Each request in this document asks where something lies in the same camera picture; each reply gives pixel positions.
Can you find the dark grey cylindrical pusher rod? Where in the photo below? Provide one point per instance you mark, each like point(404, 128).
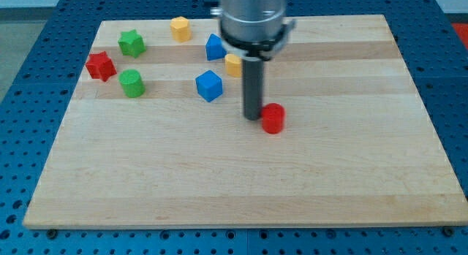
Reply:
point(252, 89)

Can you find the red cylinder block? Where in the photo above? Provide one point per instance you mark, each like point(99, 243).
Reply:
point(273, 116)

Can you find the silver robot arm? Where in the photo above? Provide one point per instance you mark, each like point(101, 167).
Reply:
point(255, 31)

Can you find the yellow cylinder block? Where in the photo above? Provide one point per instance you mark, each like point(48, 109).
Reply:
point(233, 65)

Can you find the blue pentagon block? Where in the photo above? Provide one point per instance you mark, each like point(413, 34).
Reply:
point(214, 49)

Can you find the blue cube block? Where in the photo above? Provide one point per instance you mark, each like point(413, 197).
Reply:
point(209, 85)

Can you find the yellow hexagon block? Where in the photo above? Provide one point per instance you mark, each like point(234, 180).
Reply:
point(180, 29)

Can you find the wooden board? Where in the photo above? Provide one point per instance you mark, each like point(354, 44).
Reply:
point(358, 148)

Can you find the green cylinder block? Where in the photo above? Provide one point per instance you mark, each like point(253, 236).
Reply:
point(132, 83)

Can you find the green star block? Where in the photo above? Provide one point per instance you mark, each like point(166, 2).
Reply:
point(131, 43)

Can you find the red star block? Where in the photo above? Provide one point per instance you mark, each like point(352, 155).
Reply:
point(100, 66)

